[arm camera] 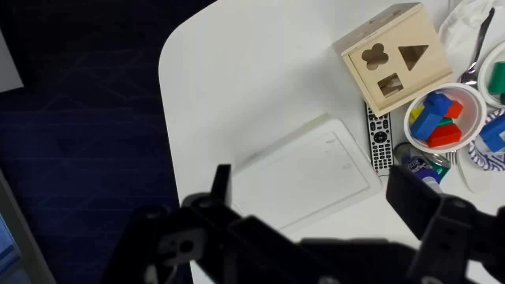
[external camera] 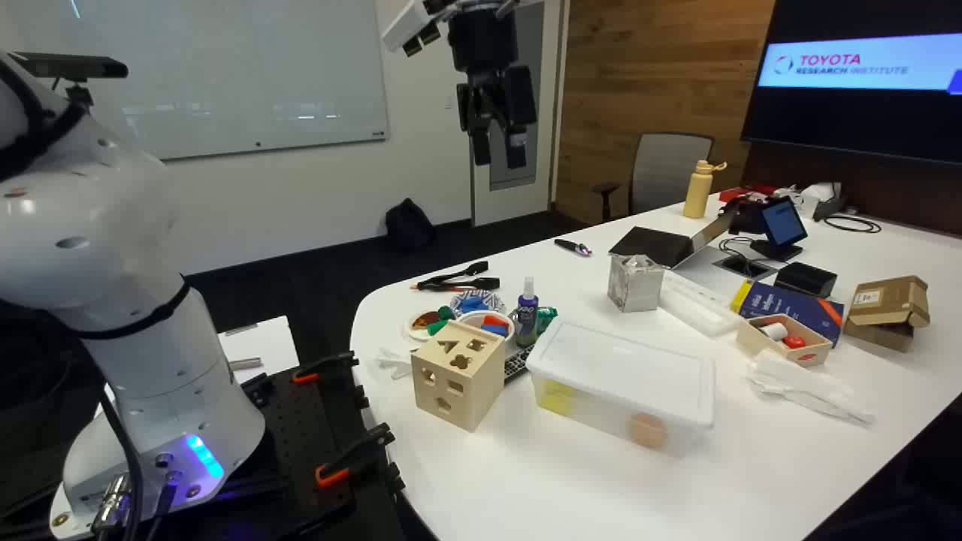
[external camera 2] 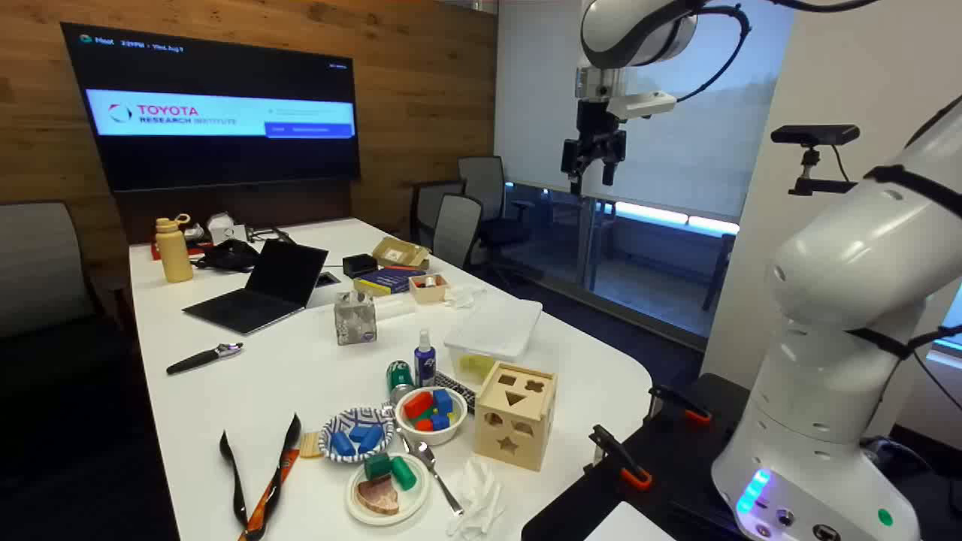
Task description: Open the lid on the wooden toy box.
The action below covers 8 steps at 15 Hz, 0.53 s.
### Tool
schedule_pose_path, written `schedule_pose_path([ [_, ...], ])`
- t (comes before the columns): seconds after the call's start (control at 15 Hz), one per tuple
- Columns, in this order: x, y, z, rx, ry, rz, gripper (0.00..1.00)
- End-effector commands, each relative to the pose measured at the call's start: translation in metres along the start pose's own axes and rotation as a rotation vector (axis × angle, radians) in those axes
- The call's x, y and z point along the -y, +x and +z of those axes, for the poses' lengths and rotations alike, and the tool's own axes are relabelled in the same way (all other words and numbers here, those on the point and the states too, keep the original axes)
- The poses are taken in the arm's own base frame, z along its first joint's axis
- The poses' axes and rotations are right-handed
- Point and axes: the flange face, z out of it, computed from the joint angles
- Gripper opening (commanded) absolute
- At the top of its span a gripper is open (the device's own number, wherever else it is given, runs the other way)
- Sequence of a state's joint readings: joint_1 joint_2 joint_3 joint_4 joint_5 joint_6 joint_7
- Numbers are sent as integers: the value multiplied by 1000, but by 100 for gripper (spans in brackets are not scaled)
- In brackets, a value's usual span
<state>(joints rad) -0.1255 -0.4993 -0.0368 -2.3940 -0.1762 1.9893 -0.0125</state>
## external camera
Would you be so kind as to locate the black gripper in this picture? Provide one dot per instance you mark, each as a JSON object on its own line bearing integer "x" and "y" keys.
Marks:
{"x": 496, "y": 81}

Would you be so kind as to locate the wooden shape sorter box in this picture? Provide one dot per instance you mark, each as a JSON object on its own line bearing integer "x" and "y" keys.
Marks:
{"x": 458, "y": 375}

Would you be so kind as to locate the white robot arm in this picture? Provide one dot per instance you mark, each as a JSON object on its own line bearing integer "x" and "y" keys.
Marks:
{"x": 84, "y": 239}

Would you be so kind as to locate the small wooden tray box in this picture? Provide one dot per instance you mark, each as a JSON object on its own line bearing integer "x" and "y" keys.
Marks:
{"x": 786, "y": 337}

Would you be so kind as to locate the black small box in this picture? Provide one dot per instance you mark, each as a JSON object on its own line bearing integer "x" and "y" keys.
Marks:
{"x": 804, "y": 277}

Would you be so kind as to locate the blue flat box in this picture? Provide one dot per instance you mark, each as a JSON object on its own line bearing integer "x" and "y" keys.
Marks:
{"x": 759, "y": 299}

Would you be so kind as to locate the black backpack on floor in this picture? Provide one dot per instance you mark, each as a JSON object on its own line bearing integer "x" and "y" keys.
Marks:
{"x": 405, "y": 227}

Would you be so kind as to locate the black marker pen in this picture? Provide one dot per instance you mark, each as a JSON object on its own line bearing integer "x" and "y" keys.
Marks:
{"x": 574, "y": 246}

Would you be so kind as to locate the blue patterned bowl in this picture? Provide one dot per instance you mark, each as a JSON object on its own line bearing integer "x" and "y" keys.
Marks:
{"x": 470, "y": 302}

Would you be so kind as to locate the small blue spray bottle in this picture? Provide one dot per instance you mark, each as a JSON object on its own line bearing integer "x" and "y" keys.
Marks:
{"x": 528, "y": 311}

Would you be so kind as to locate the grey office chair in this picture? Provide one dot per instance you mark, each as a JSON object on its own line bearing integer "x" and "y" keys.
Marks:
{"x": 660, "y": 174}

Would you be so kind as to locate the white bowl with red blocks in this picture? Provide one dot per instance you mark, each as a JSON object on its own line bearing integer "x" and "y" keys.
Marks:
{"x": 490, "y": 323}

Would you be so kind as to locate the white plate with food toys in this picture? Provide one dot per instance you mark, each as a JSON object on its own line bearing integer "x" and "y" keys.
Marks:
{"x": 428, "y": 323}

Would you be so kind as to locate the grey speckled cube container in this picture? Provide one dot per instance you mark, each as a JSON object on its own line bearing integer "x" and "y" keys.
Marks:
{"x": 634, "y": 284}

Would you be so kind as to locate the black laptop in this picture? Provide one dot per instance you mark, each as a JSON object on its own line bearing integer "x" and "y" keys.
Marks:
{"x": 669, "y": 246}

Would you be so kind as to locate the yellow water bottle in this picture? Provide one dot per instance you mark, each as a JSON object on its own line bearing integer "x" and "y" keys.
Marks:
{"x": 697, "y": 188}

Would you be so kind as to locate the black orange clamp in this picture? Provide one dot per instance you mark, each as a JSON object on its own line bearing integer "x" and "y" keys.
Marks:
{"x": 353, "y": 457}
{"x": 325, "y": 372}

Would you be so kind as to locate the small black tablet stand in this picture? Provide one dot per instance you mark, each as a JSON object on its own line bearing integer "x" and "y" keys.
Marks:
{"x": 781, "y": 229}

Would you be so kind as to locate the clear plastic storage bin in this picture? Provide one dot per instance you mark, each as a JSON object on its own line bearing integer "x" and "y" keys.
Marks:
{"x": 630, "y": 390}

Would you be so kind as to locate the white crumpled plastic bag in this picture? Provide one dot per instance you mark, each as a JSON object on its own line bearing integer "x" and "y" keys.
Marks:
{"x": 810, "y": 390}

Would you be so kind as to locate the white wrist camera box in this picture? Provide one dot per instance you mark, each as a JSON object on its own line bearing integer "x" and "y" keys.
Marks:
{"x": 408, "y": 30}

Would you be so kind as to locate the wall whiteboard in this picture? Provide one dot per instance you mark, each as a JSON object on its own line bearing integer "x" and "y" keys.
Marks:
{"x": 221, "y": 75}

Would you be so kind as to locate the wall mounted television screen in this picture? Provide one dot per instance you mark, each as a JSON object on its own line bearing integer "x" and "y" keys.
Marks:
{"x": 861, "y": 75}

